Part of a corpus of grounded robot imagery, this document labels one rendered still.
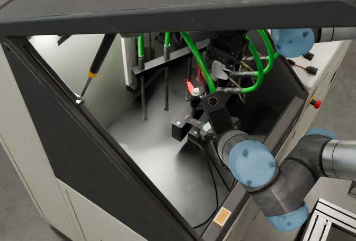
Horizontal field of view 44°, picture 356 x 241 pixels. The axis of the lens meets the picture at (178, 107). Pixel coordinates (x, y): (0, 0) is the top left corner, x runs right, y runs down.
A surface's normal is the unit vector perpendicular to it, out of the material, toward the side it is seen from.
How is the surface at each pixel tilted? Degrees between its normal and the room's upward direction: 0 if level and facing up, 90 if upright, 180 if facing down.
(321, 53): 0
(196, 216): 0
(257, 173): 45
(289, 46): 90
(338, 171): 87
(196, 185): 0
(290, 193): 35
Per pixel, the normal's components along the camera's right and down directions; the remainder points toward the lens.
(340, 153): -0.72, -0.48
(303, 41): 0.03, 0.80
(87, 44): 0.83, 0.46
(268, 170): 0.11, 0.14
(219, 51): -0.56, 0.65
